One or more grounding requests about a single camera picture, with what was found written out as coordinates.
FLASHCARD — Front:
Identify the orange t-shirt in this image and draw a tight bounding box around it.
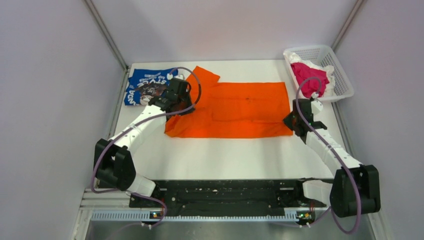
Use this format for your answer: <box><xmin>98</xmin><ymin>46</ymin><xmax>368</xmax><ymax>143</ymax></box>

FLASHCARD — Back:
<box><xmin>164</xmin><ymin>66</ymin><xmax>293</xmax><ymax>139</ymax></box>

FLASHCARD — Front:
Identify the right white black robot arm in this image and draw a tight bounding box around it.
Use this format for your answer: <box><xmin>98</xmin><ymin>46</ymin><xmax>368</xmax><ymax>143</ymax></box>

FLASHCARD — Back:
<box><xmin>283</xmin><ymin>98</ymin><xmax>381</xmax><ymax>218</ymax></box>

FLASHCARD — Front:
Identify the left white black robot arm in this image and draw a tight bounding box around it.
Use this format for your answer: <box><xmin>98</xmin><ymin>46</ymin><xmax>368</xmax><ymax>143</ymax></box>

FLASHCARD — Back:
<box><xmin>92</xmin><ymin>75</ymin><xmax>194</xmax><ymax>207</ymax></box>

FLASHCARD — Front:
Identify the blue folded printed t-shirt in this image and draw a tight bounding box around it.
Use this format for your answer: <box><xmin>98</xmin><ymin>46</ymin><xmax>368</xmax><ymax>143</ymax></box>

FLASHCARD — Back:
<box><xmin>123</xmin><ymin>68</ymin><xmax>179</xmax><ymax>106</ymax></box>

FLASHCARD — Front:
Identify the white cloth in basket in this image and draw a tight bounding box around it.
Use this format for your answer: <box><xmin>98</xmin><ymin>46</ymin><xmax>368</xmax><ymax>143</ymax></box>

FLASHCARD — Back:
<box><xmin>284</xmin><ymin>51</ymin><xmax>335</xmax><ymax>98</ymax></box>

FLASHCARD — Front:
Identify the pink t-shirt in basket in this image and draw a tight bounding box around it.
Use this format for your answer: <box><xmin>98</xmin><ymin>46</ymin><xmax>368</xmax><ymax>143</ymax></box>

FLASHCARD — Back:
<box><xmin>290</xmin><ymin>62</ymin><xmax>331</xmax><ymax>99</ymax></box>

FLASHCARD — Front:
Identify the white plastic mesh basket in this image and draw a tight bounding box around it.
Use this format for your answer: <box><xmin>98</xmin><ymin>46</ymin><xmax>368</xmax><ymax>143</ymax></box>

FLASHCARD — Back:
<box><xmin>283</xmin><ymin>45</ymin><xmax>354</xmax><ymax>103</ymax></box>

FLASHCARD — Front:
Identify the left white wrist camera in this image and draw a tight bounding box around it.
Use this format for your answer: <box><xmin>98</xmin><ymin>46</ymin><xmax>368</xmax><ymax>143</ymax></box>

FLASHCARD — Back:
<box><xmin>166</xmin><ymin>73</ymin><xmax>186</xmax><ymax>81</ymax></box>

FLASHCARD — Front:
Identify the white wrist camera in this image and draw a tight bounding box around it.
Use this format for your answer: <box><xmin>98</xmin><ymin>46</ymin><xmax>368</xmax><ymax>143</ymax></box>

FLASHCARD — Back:
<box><xmin>166</xmin><ymin>73</ymin><xmax>186</xmax><ymax>81</ymax></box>
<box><xmin>309</xmin><ymin>92</ymin><xmax>324</xmax><ymax>115</ymax></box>

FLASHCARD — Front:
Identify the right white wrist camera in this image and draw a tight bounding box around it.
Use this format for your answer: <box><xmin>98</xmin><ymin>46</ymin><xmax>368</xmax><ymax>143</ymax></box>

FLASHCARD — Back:
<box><xmin>309</xmin><ymin>92</ymin><xmax>324</xmax><ymax>115</ymax></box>

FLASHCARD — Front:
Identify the white slotted cable duct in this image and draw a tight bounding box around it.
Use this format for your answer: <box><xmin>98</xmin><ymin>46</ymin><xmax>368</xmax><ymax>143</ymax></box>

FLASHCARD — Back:
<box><xmin>90</xmin><ymin>209</ymin><xmax>313</xmax><ymax>223</ymax></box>

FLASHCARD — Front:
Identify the left aluminium frame post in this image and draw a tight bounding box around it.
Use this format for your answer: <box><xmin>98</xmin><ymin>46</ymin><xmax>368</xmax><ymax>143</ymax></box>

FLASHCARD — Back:
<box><xmin>82</xmin><ymin>0</ymin><xmax>128</xmax><ymax>70</ymax></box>

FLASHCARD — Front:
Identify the aluminium frame post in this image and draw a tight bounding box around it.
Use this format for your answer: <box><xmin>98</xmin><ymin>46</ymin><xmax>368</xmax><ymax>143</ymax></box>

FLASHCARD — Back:
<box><xmin>331</xmin><ymin>0</ymin><xmax>367</xmax><ymax>52</ymax></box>
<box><xmin>82</xmin><ymin>0</ymin><xmax>128</xmax><ymax>70</ymax></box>

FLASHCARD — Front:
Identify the right aluminium frame post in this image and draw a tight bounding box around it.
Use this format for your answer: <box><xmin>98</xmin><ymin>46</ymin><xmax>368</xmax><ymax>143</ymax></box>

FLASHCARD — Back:
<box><xmin>331</xmin><ymin>0</ymin><xmax>367</xmax><ymax>52</ymax></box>

